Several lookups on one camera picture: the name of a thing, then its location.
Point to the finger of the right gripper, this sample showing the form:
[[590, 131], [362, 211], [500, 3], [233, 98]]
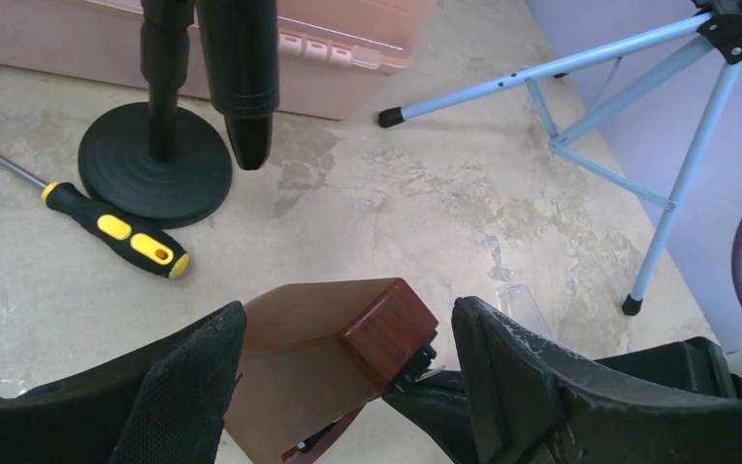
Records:
[[695, 365], [439, 407]]

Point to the pink plastic storage box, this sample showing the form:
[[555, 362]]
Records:
[[334, 56]]

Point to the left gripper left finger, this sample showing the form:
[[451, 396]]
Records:
[[161, 403]]

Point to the black microphone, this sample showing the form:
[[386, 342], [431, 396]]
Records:
[[240, 46]]

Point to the black yellow screwdriver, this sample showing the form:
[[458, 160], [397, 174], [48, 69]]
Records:
[[137, 241]]

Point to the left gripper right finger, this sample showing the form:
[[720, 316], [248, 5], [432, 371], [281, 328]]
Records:
[[533, 401]]

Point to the clear plastic metronome cover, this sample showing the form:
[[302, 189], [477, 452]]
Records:
[[516, 301]]

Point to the black round microphone stand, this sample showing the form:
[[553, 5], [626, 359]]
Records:
[[155, 159]]

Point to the light blue music stand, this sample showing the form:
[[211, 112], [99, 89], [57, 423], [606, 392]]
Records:
[[652, 135]]

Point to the brown wooden metronome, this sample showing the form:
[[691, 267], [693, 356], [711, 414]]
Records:
[[315, 354]]

